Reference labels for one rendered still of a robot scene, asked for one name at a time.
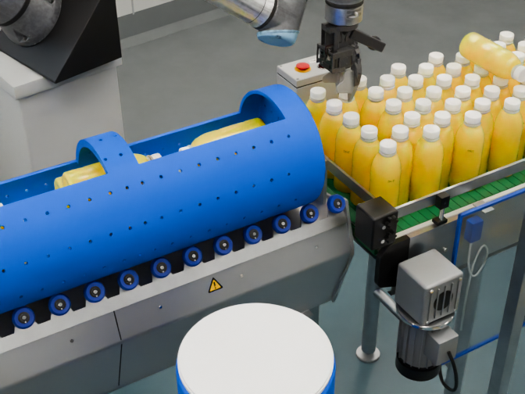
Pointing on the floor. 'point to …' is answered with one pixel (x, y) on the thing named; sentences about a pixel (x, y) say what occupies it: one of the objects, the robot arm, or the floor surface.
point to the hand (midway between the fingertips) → (346, 92)
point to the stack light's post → (510, 323)
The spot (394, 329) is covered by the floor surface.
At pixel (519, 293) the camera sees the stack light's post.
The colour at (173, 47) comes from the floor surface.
